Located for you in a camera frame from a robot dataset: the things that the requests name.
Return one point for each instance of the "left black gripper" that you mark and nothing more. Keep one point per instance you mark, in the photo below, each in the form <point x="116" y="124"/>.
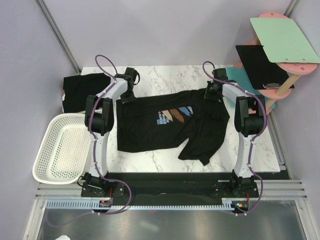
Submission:
<point x="129" y="100"/>

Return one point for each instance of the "white perforated laundry basket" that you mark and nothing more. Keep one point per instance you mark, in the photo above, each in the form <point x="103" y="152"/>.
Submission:
<point x="64" y="153"/>

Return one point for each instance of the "aluminium frame rail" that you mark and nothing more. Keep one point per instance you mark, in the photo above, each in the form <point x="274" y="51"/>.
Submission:
<point x="58" y="35"/>

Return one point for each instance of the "light blue cable duct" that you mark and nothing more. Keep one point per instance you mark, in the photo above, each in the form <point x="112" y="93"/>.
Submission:
<point x="95" y="204"/>

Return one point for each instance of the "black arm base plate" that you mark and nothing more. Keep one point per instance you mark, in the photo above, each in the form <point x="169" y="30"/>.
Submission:
<point x="215" y="185"/>

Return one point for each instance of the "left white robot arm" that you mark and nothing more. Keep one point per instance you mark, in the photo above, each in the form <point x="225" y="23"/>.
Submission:
<point x="99" y="118"/>

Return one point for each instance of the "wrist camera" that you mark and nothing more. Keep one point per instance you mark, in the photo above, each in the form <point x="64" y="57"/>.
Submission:
<point x="220" y="74"/>
<point x="131" y="72"/>

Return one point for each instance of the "teal mat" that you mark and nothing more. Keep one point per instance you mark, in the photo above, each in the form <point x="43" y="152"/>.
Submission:
<point x="240" y="76"/>

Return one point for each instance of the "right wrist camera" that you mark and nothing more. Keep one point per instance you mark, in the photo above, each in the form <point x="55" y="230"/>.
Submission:
<point x="220" y="74"/>

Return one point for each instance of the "black printed t shirt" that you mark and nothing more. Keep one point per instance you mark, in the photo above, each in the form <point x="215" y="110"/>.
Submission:
<point x="166" y="121"/>

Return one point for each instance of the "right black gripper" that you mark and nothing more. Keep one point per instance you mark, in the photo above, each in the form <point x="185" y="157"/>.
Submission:
<point x="207" y="95"/>

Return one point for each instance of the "folded black t shirt stack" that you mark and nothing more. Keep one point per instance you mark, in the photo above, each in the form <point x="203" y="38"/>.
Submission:
<point x="77" y="88"/>

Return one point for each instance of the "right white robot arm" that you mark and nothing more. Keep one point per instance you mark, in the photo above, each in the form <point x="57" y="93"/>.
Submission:
<point x="250" y="120"/>

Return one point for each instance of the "black clipboard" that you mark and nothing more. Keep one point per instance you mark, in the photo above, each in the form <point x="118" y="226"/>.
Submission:
<point x="260" y="71"/>

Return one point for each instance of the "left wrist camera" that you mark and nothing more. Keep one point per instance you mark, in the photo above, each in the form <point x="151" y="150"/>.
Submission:
<point x="131" y="72"/>

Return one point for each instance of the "green clipboard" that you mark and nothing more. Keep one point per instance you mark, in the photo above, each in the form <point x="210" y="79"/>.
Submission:
<point x="283" y="41"/>

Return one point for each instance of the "pink wooden shelf stand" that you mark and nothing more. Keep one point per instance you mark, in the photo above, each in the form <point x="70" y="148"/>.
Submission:
<point x="294" y="70"/>

